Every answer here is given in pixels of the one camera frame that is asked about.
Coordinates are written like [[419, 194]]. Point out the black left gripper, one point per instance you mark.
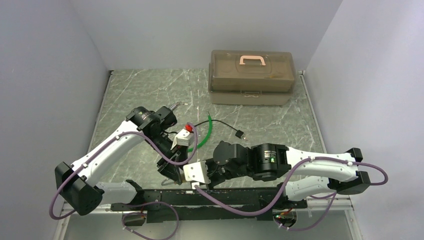
[[170, 170]]

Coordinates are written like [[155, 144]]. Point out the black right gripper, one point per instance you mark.
[[213, 181]]

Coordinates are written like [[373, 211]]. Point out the black cable padlock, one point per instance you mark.
[[238, 133]]

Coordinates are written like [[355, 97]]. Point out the brass padlock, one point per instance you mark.
[[170, 182]]

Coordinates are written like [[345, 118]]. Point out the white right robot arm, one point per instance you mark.
[[333, 173]]

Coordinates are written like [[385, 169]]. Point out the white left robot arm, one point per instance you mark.
[[79, 183]]

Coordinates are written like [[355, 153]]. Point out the brown plastic toolbox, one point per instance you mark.
[[254, 78]]

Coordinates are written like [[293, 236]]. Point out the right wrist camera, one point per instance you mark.
[[196, 174]]

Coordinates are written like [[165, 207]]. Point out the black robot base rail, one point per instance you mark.
[[162, 205]]

